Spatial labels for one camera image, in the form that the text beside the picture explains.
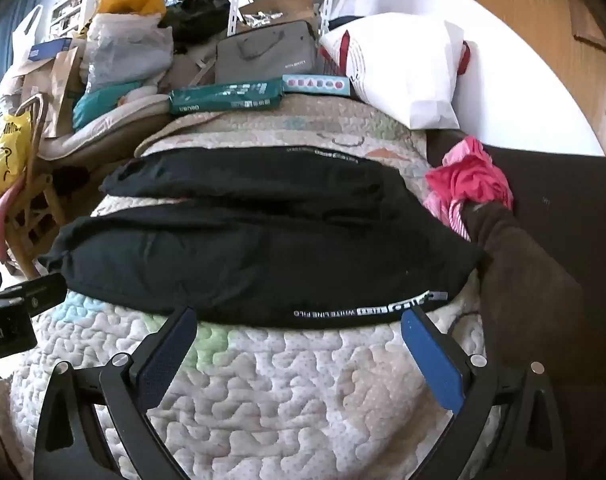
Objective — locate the dark brown sofa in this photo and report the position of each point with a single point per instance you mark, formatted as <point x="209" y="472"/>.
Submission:
<point x="573" y="200"/>

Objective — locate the black pants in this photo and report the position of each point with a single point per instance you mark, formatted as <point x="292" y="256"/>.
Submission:
<point x="263" y="240"/>

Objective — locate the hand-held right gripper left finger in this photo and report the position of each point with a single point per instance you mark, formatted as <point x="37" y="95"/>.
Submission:
<point x="163" y="357"/>

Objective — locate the white shelf unit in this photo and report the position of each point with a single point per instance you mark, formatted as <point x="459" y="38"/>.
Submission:
<point x="73" y="5"/>

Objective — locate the yellow printed plastic bag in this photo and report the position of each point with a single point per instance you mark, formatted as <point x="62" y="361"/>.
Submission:
<point x="5" y="155"/>

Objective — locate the wooden panelled door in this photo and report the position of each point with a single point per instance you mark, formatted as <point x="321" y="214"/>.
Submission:
<point x="558" y="25"/>

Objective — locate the dark brown cloth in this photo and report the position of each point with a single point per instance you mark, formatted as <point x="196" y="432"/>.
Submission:
<point x="523" y="275"/>

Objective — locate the quilted patterned blanket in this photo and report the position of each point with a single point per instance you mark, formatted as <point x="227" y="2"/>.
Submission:
<point x="283" y="400"/>

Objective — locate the light blue dotted box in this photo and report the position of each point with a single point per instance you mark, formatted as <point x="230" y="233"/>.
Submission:
<point x="315" y="85"/>

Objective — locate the white tote bag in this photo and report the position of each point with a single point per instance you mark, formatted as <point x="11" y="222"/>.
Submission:
<point x="28" y="35"/>

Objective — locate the teal cloth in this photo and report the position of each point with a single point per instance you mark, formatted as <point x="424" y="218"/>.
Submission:
<point x="100" y="100"/>

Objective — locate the wicker chair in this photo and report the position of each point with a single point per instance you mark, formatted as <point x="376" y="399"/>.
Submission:
<point x="33" y="200"/>

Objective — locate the blue flat box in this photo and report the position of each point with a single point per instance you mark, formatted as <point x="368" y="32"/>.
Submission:
<point x="50" y="50"/>

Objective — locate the pink cloth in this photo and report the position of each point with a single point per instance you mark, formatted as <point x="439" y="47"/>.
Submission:
<point x="465" y="180"/>

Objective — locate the green cardboard box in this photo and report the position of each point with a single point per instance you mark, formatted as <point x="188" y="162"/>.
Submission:
<point x="225" y="95"/>

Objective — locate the blue curtain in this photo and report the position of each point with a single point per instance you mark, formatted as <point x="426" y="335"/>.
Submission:
<point x="13" y="20"/>

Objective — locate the beige cushion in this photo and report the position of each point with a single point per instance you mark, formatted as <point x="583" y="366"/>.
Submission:
<point x="108" y="122"/>

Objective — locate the white plastic bag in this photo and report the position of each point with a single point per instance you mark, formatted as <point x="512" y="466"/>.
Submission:
<point x="125" y="55"/>

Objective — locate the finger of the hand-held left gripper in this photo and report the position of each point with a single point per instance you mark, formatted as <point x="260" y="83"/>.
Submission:
<point x="38" y="290"/>

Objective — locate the black cloth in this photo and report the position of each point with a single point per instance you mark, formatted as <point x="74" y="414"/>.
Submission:
<point x="198" y="20"/>

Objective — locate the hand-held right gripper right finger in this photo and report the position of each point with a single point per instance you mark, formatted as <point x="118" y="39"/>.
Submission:
<point x="433" y="360"/>

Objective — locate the brown paper bag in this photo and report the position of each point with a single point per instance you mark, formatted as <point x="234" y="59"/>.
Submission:
<point x="63" y="85"/>

